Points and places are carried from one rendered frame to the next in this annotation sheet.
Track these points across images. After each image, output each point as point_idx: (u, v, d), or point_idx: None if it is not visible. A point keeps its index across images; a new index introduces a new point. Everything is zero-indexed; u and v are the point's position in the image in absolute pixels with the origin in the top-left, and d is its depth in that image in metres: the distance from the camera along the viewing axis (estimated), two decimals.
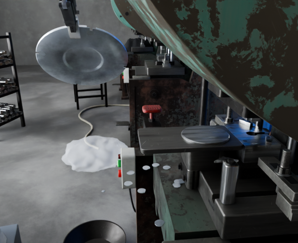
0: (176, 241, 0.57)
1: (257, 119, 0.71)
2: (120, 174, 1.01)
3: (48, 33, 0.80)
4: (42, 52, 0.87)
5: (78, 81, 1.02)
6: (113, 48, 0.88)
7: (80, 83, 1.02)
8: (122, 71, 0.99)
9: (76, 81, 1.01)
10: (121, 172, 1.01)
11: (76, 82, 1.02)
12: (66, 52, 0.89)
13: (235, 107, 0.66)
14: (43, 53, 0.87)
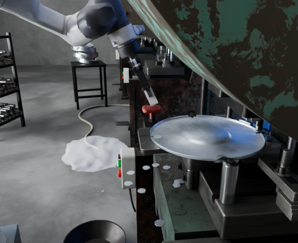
0: (176, 241, 0.57)
1: (257, 119, 0.71)
2: (120, 174, 1.01)
3: (168, 152, 0.64)
4: (157, 137, 0.72)
5: (194, 118, 0.85)
6: (247, 145, 0.67)
7: (196, 118, 0.86)
8: (251, 126, 0.78)
9: (191, 118, 0.85)
10: (121, 172, 1.01)
11: (191, 118, 0.85)
12: (186, 135, 0.71)
13: (235, 107, 0.66)
14: (158, 136, 0.72)
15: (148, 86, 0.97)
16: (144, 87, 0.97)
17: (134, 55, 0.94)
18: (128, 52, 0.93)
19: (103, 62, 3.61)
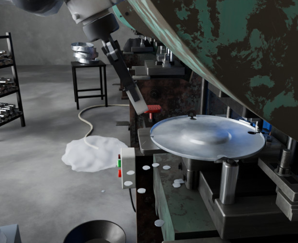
0: (176, 241, 0.57)
1: (257, 119, 0.71)
2: (120, 174, 1.01)
3: (258, 152, 0.64)
4: (223, 156, 0.62)
5: (157, 136, 0.72)
6: (223, 123, 0.82)
7: (155, 136, 0.73)
8: (181, 115, 0.86)
9: (157, 137, 0.72)
10: (121, 172, 1.01)
11: (156, 137, 0.72)
12: (217, 140, 0.68)
13: (235, 107, 0.66)
14: (221, 155, 0.62)
15: (133, 84, 0.63)
16: (127, 87, 0.63)
17: (109, 36, 0.59)
18: (99, 32, 0.58)
19: (103, 62, 3.61)
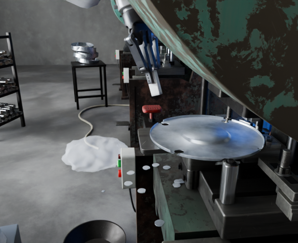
0: (176, 241, 0.57)
1: (257, 119, 0.71)
2: (120, 174, 1.01)
3: (195, 116, 0.87)
4: None
5: (252, 147, 0.66)
6: (163, 136, 0.72)
7: (253, 149, 0.65)
8: (189, 155, 0.61)
9: (254, 146, 0.67)
10: (121, 172, 1.01)
11: (255, 146, 0.66)
12: (209, 125, 0.78)
13: (235, 107, 0.66)
14: None
15: (144, 68, 0.75)
16: (140, 69, 0.76)
17: (133, 25, 0.74)
18: (127, 20, 0.74)
19: (103, 62, 3.61)
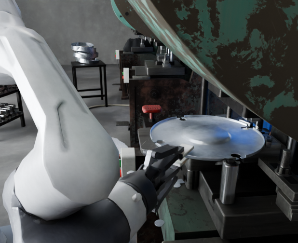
0: (176, 241, 0.57)
1: (257, 119, 0.71)
2: (120, 174, 1.01)
3: (156, 125, 0.80)
4: None
5: None
6: (194, 151, 0.64)
7: None
8: (252, 153, 0.62)
9: None
10: (121, 172, 1.01)
11: None
12: (191, 126, 0.77)
13: (235, 107, 0.66)
14: None
15: (168, 144, 0.57)
16: (174, 146, 0.57)
17: (136, 171, 0.49)
18: (138, 176, 0.46)
19: (103, 62, 3.61)
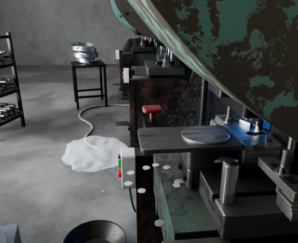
0: (176, 241, 0.57)
1: (257, 119, 0.71)
2: (120, 174, 1.01)
3: None
4: None
5: None
6: None
7: None
8: None
9: None
10: (121, 172, 1.01)
11: None
12: None
13: (235, 107, 0.66)
14: None
15: None
16: None
17: None
18: None
19: (103, 62, 3.61)
